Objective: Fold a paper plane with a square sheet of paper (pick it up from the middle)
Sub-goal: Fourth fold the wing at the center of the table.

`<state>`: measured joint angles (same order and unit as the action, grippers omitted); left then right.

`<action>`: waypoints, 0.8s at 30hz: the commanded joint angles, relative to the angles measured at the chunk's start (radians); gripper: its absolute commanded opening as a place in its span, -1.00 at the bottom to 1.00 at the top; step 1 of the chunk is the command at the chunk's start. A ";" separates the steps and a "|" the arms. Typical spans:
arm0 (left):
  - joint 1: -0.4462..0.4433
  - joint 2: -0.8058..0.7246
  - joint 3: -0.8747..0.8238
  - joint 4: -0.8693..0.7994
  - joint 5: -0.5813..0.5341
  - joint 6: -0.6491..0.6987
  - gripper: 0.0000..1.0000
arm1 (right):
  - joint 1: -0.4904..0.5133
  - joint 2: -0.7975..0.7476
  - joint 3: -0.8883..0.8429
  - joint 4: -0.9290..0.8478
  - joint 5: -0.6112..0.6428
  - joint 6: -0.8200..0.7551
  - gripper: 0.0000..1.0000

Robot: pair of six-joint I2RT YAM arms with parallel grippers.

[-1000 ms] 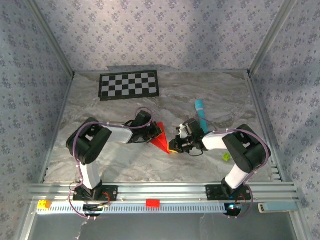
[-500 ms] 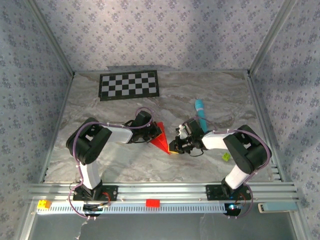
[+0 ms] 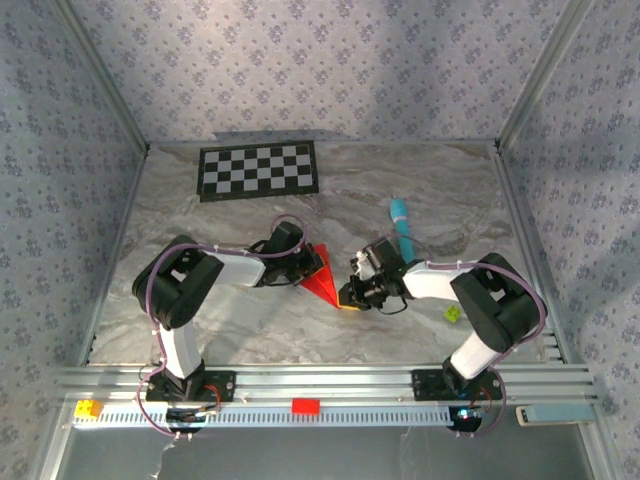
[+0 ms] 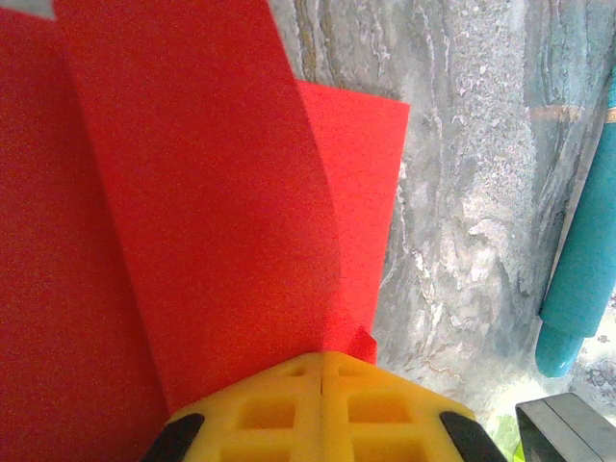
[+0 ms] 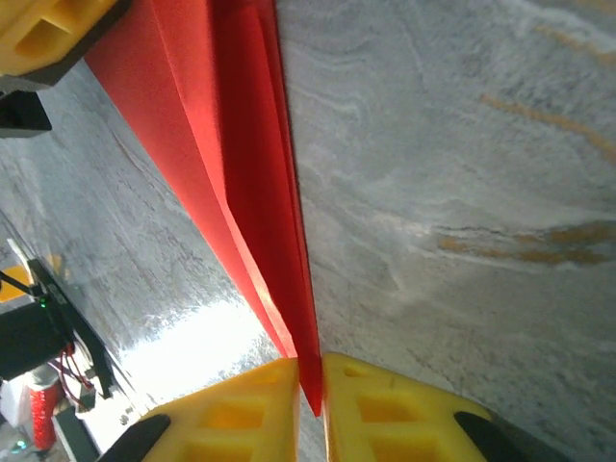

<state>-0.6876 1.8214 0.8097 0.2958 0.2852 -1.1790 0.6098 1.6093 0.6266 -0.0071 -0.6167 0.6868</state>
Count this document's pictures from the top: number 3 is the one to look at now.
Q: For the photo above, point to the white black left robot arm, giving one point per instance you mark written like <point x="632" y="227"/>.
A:
<point x="240" y="267"/>

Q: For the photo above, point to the small yellow-green cube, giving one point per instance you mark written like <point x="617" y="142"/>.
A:
<point x="452" y="314"/>

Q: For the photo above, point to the teal cylinder tube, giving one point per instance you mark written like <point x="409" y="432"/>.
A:
<point x="400" y="215"/>

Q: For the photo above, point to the black white checkerboard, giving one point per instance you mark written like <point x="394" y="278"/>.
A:
<point x="257" y="170"/>

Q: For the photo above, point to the red toy brick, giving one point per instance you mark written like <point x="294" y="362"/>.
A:
<point x="305" y="406"/>

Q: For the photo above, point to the black controller board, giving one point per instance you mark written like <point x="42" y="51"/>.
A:
<point x="465" y="417"/>
<point x="192" y="415"/>

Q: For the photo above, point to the beige grey flat device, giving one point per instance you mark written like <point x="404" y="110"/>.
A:
<point x="560" y="414"/>

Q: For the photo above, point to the yellow toy brick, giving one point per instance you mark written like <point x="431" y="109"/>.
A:
<point x="87" y="409"/>

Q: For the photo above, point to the aluminium mounting rail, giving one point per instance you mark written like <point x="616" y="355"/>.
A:
<point x="325" y="382"/>

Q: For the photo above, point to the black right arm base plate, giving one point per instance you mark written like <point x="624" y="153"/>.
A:
<point x="425" y="385"/>

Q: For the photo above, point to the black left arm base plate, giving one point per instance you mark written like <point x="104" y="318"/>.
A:
<point x="227" y="387"/>

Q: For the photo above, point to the aluminium frame side bar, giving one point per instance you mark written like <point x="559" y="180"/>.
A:
<point x="118" y="250"/>
<point x="515" y="200"/>

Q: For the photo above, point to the aluminium frame post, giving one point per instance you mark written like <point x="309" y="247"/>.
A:
<point x="104" y="75"/>
<point x="540" y="75"/>

